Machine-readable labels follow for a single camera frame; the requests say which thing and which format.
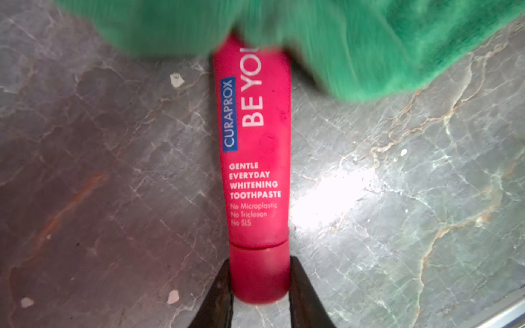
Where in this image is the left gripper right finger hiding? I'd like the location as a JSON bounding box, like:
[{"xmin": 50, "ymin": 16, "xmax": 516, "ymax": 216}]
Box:
[{"xmin": 288, "ymin": 256, "xmax": 336, "ymax": 328}]

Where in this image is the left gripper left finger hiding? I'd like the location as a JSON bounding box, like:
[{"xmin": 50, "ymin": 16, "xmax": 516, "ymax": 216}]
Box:
[{"xmin": 189, "ymin": 259, "xmax": 233, "ymax": 328}]

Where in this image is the dark red tube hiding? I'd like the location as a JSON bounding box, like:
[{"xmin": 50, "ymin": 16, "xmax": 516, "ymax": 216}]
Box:
[{"xmin": 213, "ymin": 36, "xmax": 292, "ymax": 305}]

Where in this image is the green microfiber cloth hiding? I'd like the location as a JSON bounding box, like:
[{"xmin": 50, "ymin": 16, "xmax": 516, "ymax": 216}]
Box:
[{"xmin": 57, "ymin": 1, "xmax": 524, "ymax": 101}]

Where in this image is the aluminium front rail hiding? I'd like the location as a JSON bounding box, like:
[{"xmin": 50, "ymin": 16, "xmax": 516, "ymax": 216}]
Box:
[{"xmin": 459, "ymin": 287, "xmax": 524, "ymax": 328}]

